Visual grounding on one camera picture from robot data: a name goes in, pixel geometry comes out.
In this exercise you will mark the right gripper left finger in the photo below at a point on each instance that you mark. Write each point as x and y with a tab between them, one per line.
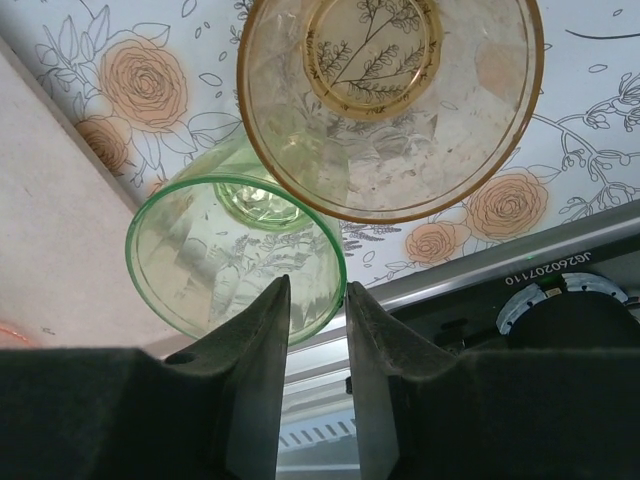
240	380

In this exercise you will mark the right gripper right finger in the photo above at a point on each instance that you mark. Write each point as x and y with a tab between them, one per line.
400	400

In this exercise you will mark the short green glass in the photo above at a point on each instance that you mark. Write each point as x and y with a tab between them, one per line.
200	260

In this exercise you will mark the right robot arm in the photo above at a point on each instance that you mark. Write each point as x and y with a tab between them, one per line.
565	325

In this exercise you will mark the pink plastic tray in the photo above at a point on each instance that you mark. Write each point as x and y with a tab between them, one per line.
60	225

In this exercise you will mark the short orange glass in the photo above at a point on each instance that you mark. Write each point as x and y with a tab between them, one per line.
400	150

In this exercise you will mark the floral table cover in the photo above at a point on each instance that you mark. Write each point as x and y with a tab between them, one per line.
150	80

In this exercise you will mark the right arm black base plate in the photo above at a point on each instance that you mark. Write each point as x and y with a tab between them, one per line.
475	310

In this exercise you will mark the aluminium frame rail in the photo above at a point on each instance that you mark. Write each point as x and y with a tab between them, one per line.
425	282

